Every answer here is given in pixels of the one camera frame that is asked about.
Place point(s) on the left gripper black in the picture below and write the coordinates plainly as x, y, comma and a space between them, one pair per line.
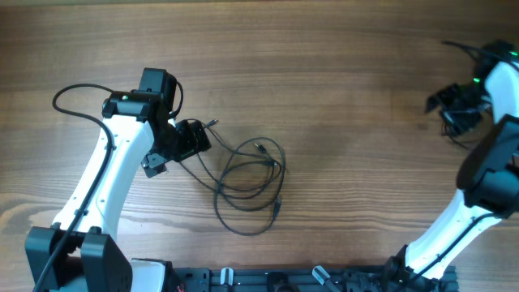
195, 141

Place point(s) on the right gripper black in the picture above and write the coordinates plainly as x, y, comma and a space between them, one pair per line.
452, 107

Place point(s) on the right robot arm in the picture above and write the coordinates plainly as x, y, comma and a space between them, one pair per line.
487, 181

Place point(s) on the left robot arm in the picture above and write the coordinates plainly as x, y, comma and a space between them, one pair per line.
78, 251

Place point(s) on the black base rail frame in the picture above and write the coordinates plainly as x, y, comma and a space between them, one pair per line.
359, 278

